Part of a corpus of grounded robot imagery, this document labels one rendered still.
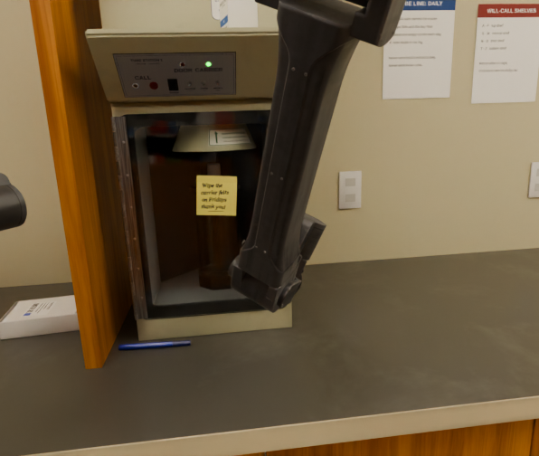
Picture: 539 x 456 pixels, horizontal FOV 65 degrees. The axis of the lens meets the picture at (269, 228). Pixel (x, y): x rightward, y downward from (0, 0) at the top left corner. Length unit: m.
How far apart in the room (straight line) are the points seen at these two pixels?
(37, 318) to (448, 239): 1.19
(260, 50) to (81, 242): 0.44
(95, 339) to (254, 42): 0.58
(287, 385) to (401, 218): 0.80
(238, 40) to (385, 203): 0.81
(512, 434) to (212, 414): 0.50
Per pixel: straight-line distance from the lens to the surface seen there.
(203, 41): 0.73
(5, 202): 0.61
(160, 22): 0.85
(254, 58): 0.75
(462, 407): 0.76
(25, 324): 1.06
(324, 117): 0.40
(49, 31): 0.79
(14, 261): 1.44
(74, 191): 0.78
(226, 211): 0.83
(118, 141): 0.83
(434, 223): 1.46
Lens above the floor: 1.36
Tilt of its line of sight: 14 degrees down
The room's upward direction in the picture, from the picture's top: 2 degrees counter-clockwise
